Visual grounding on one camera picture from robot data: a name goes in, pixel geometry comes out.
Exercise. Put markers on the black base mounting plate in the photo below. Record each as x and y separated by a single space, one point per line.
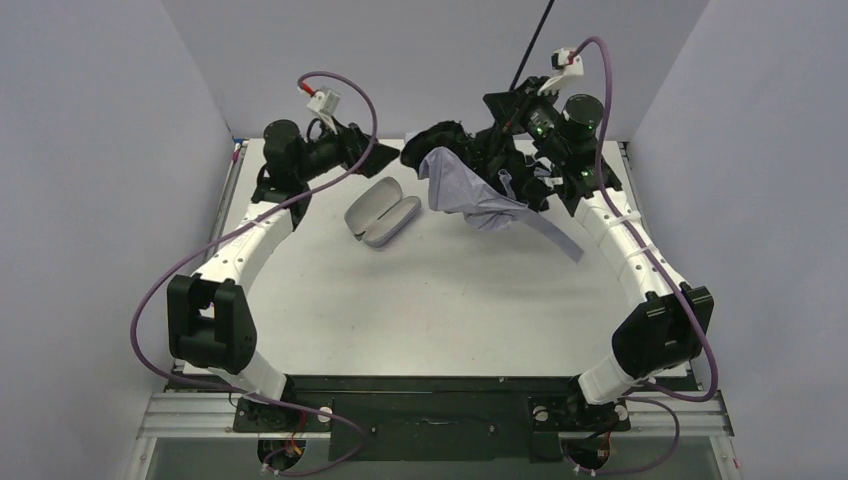
539 428

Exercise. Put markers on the lavender umbrella case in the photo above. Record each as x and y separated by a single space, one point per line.
381 213

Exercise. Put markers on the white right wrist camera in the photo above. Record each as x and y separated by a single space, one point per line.
567 67

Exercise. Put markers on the lavender umbrella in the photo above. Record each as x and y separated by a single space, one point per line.
492 184

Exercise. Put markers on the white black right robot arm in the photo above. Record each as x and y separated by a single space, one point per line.
669 320

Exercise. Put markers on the aluminium front mounting rail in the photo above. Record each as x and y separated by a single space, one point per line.
208 415

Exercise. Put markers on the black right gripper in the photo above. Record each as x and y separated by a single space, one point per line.
480 155

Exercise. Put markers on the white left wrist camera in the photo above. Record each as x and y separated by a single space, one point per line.
322 104

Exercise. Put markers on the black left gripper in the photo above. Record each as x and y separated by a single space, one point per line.
357 145

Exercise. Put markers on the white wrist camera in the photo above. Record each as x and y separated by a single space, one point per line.
322 104
567 67

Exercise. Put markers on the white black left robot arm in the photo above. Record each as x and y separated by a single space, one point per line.
210 324

